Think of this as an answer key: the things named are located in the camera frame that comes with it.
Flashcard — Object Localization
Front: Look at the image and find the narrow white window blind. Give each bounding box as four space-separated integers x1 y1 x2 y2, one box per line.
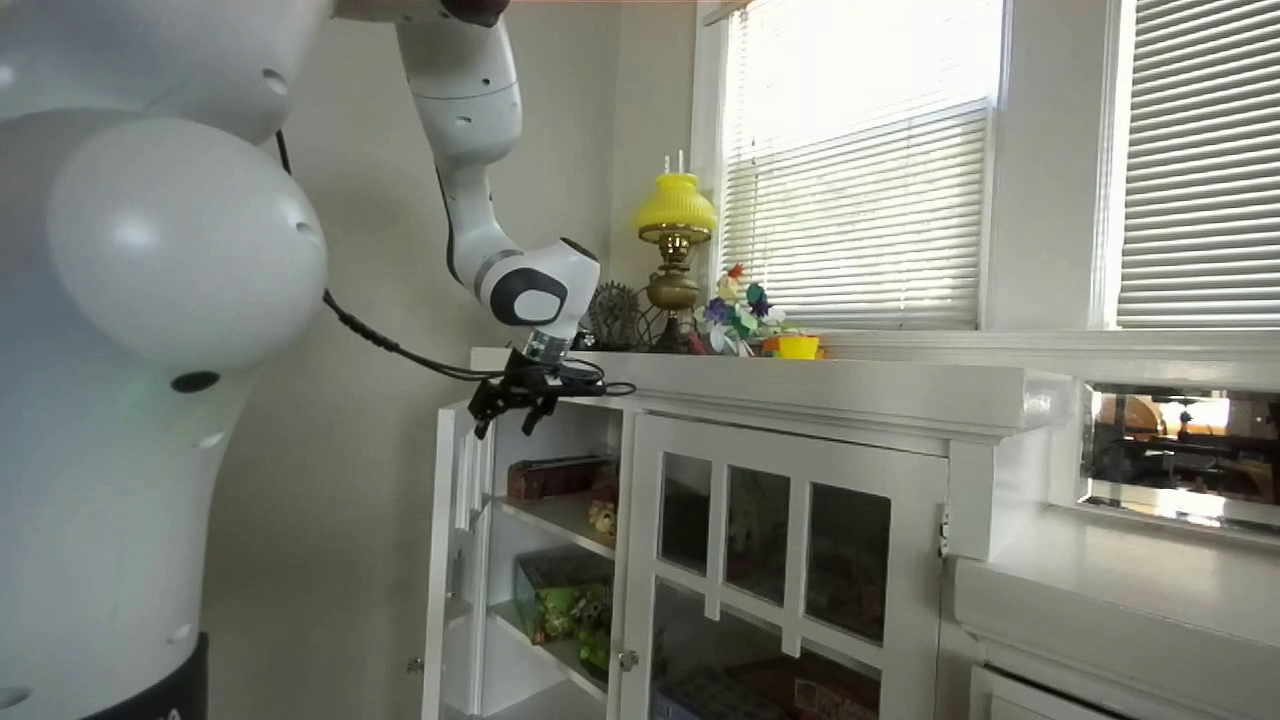
1110 0 1280 332

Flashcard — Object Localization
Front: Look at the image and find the brown flat box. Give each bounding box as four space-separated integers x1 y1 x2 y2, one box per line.
505 452 620 510

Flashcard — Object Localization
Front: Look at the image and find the grey round ornament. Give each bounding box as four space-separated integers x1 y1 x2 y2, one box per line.
587 281 661 357

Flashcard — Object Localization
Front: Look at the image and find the mirrored wall panel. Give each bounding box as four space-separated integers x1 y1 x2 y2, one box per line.
1075 379 1280 539

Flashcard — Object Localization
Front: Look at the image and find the colourful ceramic figurine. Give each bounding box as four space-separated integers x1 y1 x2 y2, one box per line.
686 260 783 359

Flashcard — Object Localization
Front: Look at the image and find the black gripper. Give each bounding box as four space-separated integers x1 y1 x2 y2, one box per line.
465 338 604 440

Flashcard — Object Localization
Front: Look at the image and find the white display cabinet body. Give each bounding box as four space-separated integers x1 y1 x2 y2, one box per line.
465 340 1078 720

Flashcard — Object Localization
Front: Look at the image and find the green printed box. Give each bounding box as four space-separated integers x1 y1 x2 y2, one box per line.
510 546 620 682

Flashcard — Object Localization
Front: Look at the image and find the white window frame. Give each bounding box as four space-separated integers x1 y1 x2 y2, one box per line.
686 0 1280 359

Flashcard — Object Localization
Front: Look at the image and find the wide white window blind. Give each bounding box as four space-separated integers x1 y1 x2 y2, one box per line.
719 0 1006 332

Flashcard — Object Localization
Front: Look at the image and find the white glass-paned cabinet door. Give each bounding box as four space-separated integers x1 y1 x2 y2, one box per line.
611 414 957 720
417 401 498 720

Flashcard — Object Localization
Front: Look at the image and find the yellow shade brass oil lamp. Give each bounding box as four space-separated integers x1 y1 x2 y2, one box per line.
630 150 719 357

